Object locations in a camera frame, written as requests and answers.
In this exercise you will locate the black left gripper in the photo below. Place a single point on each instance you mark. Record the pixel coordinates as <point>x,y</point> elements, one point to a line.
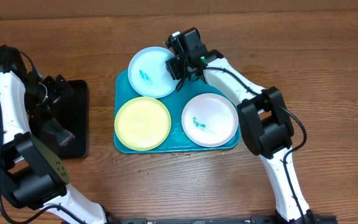
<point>58,89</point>

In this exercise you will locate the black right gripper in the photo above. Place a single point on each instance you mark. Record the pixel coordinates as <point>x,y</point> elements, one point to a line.
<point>171,67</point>

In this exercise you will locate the light blue plate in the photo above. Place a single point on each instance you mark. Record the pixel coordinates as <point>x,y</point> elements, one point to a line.
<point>148,75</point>

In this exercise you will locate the yellow plate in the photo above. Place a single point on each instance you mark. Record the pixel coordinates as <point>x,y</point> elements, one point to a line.
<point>142,123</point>

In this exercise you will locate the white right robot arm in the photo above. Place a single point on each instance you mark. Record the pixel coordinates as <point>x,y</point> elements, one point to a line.
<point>265,123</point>

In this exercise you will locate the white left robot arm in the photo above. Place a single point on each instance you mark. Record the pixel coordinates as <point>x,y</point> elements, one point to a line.
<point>31,175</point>

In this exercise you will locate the black plastic tray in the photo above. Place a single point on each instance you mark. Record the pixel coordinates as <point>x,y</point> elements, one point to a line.
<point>74,118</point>

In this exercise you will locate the teal plastic tray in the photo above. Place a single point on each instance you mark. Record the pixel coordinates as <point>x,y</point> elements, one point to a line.
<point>177,140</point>

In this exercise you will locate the pink plate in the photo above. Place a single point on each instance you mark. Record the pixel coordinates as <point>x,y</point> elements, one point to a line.
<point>209,120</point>

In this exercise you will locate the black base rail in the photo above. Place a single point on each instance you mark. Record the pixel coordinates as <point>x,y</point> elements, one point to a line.
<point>252,220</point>

